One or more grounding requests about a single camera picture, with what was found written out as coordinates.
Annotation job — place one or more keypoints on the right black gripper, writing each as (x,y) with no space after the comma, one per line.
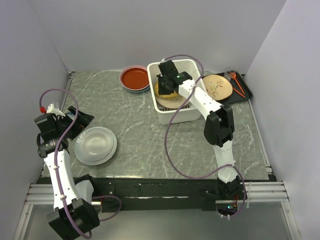
(161,91)

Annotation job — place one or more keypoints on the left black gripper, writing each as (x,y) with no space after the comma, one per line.
(82,120)

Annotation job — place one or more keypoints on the round bamboo mat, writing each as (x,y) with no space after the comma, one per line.
(170,96)

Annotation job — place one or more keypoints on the cream floral plate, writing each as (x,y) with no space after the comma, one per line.
(170,103)

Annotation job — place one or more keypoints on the red round plate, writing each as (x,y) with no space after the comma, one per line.
(135,79)

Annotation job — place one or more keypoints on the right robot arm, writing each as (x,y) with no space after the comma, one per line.
(219,123)

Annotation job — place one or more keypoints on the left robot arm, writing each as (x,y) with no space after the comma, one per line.
(73,214)

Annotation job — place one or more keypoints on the beige bird pattern plate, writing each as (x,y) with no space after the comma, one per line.
(217,87)

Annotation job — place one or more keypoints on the clear plastic cup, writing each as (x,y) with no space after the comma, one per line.
(229,73)

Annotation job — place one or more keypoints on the orange plastic spoon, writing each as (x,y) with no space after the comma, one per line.
(237,81)

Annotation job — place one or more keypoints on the orange plastic fork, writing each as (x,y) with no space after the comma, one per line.
(239,93)

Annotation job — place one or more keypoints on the black tray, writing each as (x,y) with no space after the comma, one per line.
(235,98)

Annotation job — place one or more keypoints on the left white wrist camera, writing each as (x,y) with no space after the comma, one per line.
(52,108)

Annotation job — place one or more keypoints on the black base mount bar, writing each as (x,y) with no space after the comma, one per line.
(137,194)

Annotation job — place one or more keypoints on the aluminium rail frame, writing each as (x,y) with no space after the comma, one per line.
(257,192)

